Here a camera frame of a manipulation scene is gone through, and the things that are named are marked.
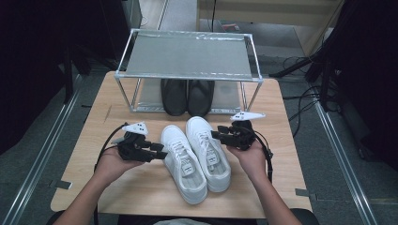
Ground black hanging cable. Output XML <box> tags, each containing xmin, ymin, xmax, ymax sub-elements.
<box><xmin>211</xmin><ymin>0</ymin><xmax>218</xmax><ymax>34</ymax></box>

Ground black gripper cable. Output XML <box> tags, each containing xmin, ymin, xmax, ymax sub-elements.
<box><xmin>93</xmin><ymin>122</ymin><xmax>130</xmax><ymax>225</ymax></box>
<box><xmin>253</xmin><ymin>129</ymin><xmax>274</xmax><ymax>184</ymax></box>

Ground person's right hand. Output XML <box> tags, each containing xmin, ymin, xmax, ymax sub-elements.
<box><xmin>226</xmin><ymin>142</ymin><xmax>270</xmax><ymax>184</ymax></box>

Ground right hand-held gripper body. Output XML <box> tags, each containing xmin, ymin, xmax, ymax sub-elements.
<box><xmin>228</xmin><ymin>111</ymin><xmax>267</xmax><ymax>152</ymax></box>

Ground dark curtain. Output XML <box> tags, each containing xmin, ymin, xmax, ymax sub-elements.
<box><xmin>308</xmin><ymin>0</ymin><xmax>398</xmax><ymax>172</ymax></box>

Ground small red item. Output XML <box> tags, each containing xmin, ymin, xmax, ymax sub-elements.
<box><xmin>221</xmin><ymin>22</ymin><xmax>241</xmax><ymax>32</ymax></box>

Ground white sneaker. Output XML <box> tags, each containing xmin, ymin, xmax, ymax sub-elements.
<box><xmin>185</xmin><ymin>115</ymin><xmax>233</xmax><ymax>193</ymax></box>
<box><xmin>160</xmin><ymin>124</ymin><xmax>208</xmax><ymax>205</ymax></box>

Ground metal shoe rack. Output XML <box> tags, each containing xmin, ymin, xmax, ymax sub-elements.
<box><xmin>114</xmin><ymin>27</ymin><xmax>265</xmax><ymax>114</ymax></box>

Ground wooden cabinet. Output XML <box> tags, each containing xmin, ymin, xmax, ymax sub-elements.
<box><xmin>196</xmin><ymin>0</ymin><xmax>345</xmax><ymax>57</ymax></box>

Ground person's grey clothing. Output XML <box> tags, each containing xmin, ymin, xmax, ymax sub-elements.
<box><xmin>153</xmin><ymin>217</ymin><xmax>201</xmax><ymax>225</ymax></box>

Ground aluminium floor rail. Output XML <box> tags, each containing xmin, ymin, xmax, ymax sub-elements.
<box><xmin>0</xmin><ymin>74</ymin><xmax>84</xmax><ymax>225</ymax></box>
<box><xmin>314</xmin><ymin>102</ymin><xmax>379</xmax><ymax>225</ymax></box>

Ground black stand leg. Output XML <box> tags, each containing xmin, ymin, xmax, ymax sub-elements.
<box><xmin>268</xmin><ymin>54</ymin><xmax>317</xmax><ymax>79</ymax></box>

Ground black floor cables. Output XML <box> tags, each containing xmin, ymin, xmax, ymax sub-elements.
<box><xmin>281</xmin><ymin>55</ymin><xmax>341</xmax><ymax>132</ymax></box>

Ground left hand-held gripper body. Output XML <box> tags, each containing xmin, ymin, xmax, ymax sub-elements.
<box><xmin>111</xmin><ymin>121</ymin><xmax>154</xmax><ymax>163</ymax></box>

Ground person's left hand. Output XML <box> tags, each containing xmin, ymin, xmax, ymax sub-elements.
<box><xmin>93</xmin><ymin>146</ymin><xmax>145</xmax><ymax>188</ymax></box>

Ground grey tape piece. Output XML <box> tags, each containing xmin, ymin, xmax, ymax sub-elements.
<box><xmin>49</xmin><ymin>178</ymin><xmax>73</xmax><ymax>190</ymax></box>
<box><xmin>295</xmin><ymin>187</ymin><xmax>317</xmax><ymax>201</ymax></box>

